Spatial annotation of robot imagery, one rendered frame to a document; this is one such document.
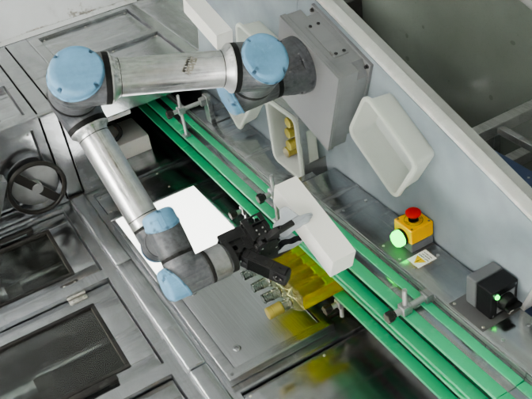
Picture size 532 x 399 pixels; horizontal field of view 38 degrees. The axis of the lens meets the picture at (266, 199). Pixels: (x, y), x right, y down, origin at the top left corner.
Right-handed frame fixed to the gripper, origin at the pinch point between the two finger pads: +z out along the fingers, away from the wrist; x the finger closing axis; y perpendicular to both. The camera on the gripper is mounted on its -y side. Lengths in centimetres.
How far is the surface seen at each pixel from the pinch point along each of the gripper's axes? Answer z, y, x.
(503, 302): 28.1, -35.9, 4.1
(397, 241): 24.1, -6.2, 15.7
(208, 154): 14, 75, 61
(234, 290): -5, 25, 61
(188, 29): 39, 139, 63
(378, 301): 15.3, -12.9, 27.3
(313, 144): 30, 40, 29
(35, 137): -34, 113, 62
